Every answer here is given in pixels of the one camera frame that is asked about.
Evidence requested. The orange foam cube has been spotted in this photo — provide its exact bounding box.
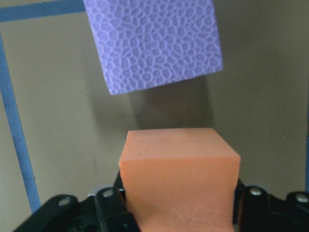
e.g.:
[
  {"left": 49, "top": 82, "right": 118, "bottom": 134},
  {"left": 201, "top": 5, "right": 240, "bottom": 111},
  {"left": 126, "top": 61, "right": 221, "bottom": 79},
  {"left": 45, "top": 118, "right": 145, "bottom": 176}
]
[{"left": 119, "top": 128, "right": 240, "bottom": 232}]

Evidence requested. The purple foam cube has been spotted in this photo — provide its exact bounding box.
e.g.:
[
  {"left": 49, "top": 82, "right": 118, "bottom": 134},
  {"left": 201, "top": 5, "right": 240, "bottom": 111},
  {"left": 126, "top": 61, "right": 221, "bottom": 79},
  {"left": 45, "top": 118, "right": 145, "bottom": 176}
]
[{"left": 84, "top": 0, "right": 223, "bottom": 95}]

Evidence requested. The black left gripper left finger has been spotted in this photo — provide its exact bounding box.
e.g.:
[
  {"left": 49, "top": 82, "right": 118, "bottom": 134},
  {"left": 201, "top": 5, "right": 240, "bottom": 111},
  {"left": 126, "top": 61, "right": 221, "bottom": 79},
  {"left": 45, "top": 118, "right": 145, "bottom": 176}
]
[{"left": 94, "top": 174, "right": 140, "bottom": 232}]

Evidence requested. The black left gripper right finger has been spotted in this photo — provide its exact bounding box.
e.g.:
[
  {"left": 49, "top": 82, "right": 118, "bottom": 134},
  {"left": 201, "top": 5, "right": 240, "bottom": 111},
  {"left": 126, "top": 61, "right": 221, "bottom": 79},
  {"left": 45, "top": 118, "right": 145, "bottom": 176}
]
[{"left": 233, "top": 179, "right": 270, "bottom": 232}]

